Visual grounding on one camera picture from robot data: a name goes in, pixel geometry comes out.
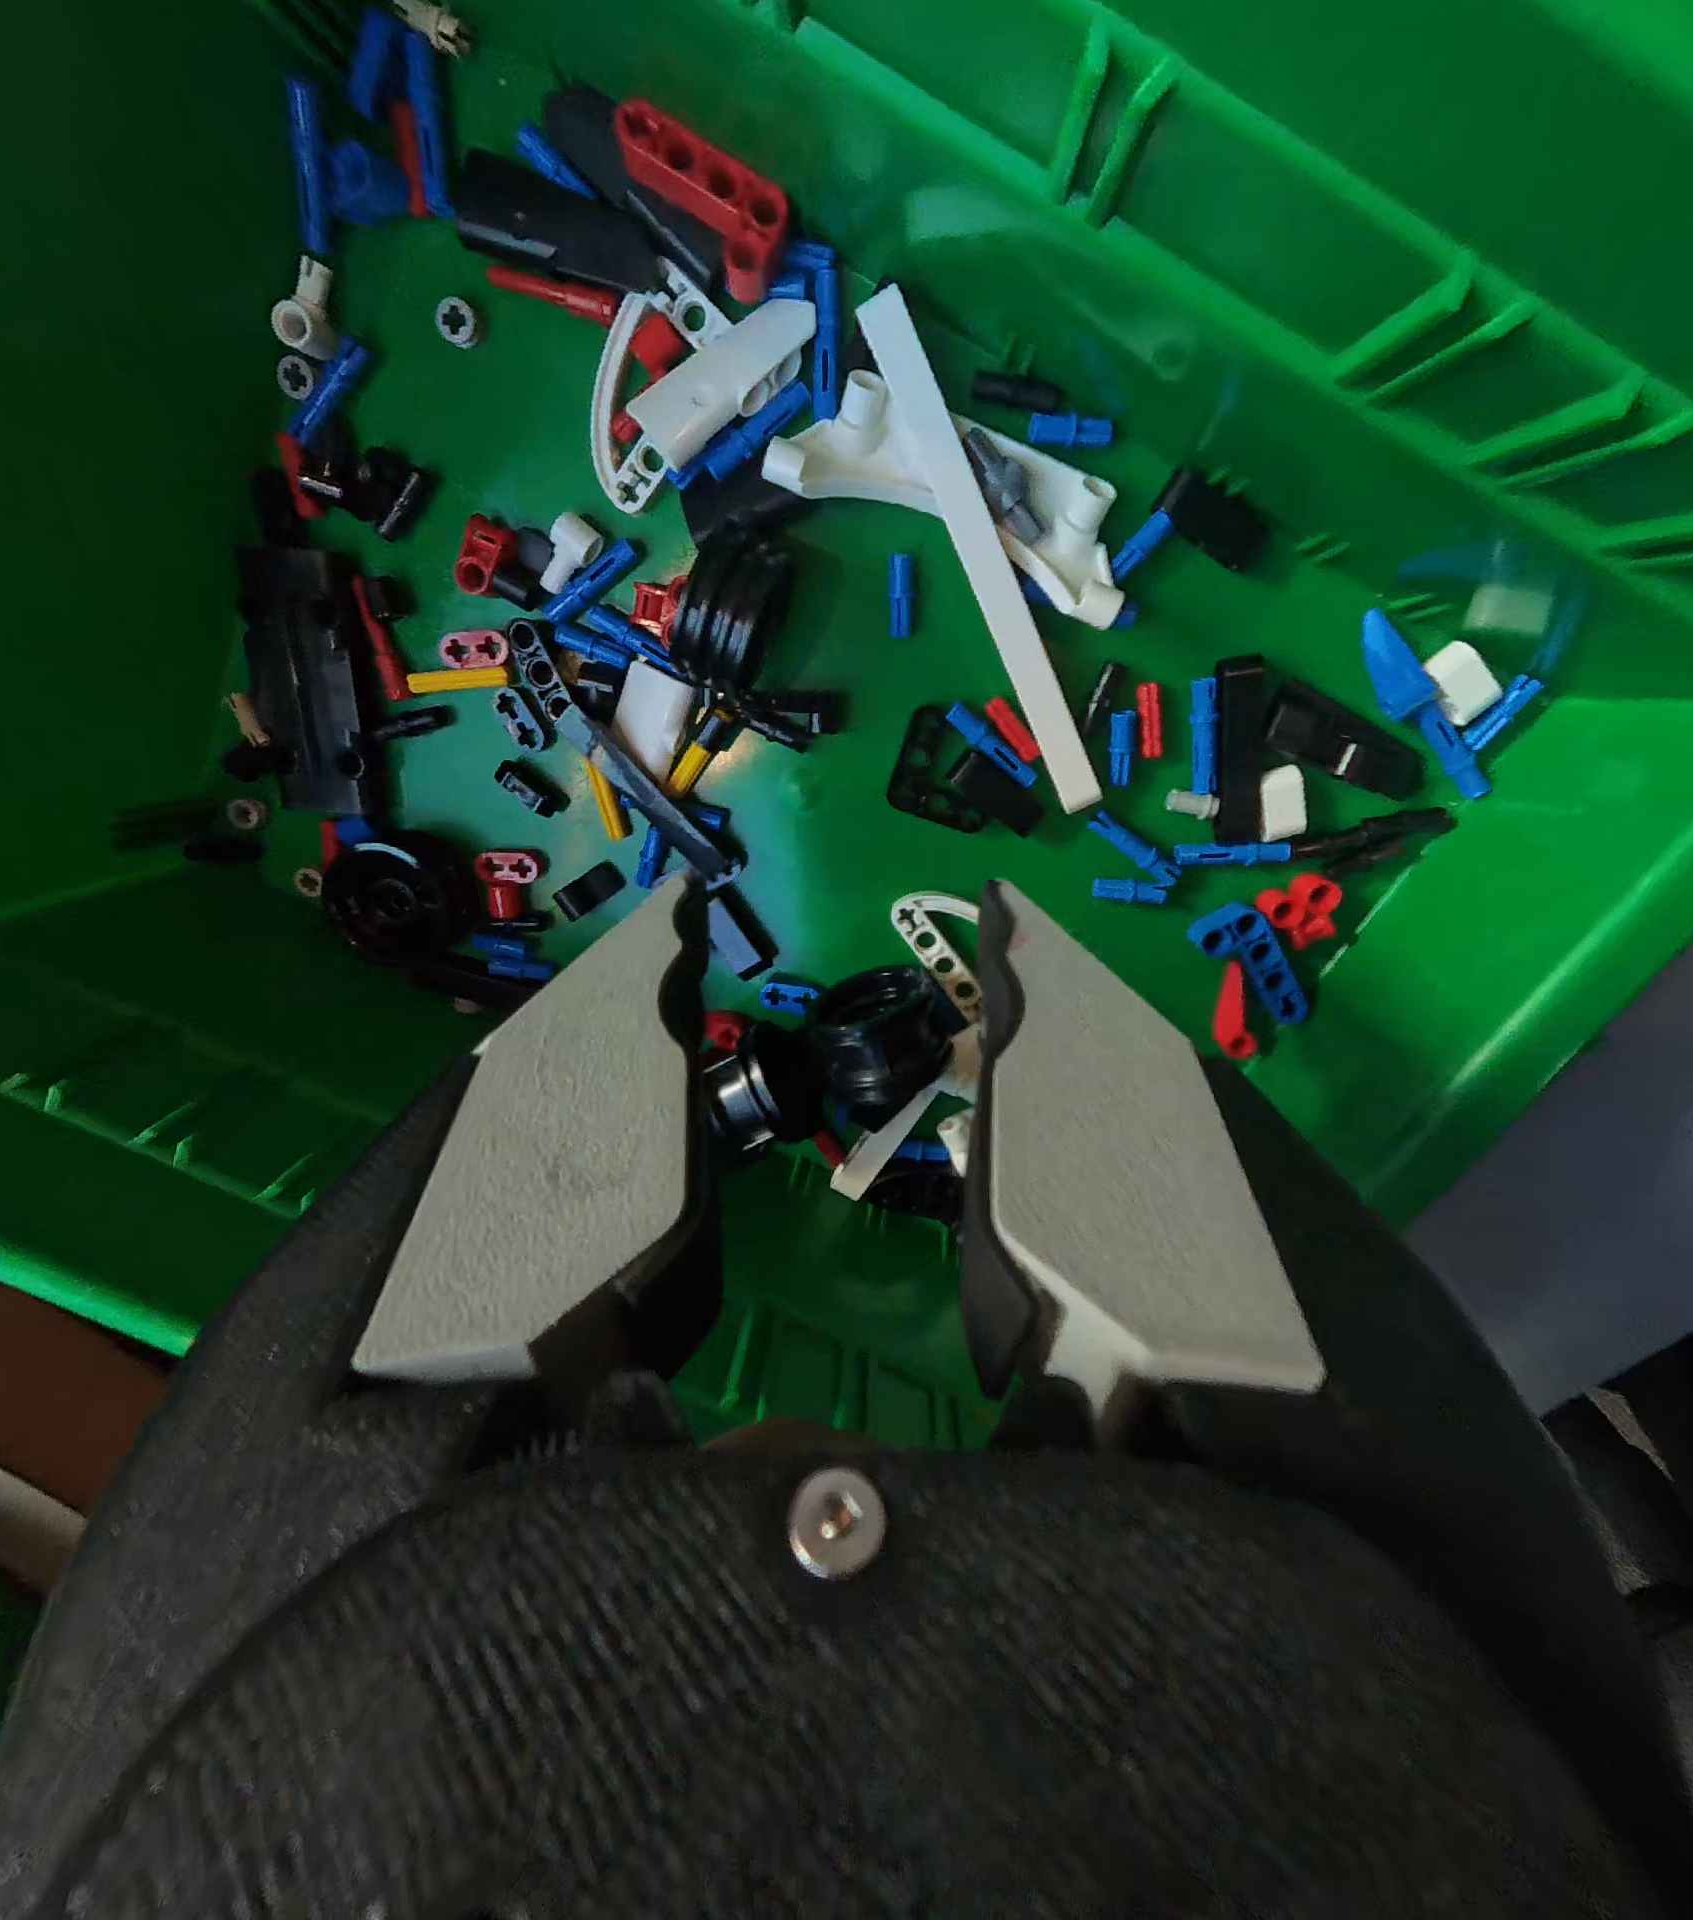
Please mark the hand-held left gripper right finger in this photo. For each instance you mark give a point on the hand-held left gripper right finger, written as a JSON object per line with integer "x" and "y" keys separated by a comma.
{"x": 1131, "y": 1201}

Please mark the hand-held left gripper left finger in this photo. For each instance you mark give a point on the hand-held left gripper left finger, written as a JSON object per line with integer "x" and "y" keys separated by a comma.
{"x": 547, "y": 1185}

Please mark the black round wheel hub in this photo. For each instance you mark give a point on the black round wheel hub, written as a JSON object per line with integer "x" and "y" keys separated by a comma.
{"x": 750, "y": 1094}
{"x": 397, "y": 901}
{"x": 869, "y": 1021}

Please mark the yellow axle piece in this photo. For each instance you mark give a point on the yellow axle piece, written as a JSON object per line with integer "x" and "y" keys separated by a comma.
{"x": 458, "y": 678}
{"x": 607, "y": 803}

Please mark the pile of small toy bricks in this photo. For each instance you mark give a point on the pile of small toy bricks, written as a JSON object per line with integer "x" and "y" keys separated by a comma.
{"x": 308, "y": 164}

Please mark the blue grey holed plate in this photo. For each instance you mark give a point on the blue grey holed plate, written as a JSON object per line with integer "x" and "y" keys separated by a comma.
{"x": 308, "y": 675}

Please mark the black ribbed rubber piece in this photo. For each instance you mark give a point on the black ribbed rubber piece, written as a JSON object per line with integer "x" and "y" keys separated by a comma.
{"x": 733, "y": 615}

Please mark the long white panel piece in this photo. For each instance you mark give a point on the long white panel piece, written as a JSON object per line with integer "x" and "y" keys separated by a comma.
{"x": 997, "y": 570}

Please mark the black curved panel piece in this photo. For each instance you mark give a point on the black curved panel piece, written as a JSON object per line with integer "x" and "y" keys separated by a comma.
{"x": 583, "y": 128}
{"x": 547, "y": 225}

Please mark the red angled holed beam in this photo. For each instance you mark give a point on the red angled holed beam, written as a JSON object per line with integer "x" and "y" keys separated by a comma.
{"x": 704, "y": 189}

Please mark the white curved frame piece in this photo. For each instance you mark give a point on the white curved frame piece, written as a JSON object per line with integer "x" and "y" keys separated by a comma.
{"x": 607, "y": 405}

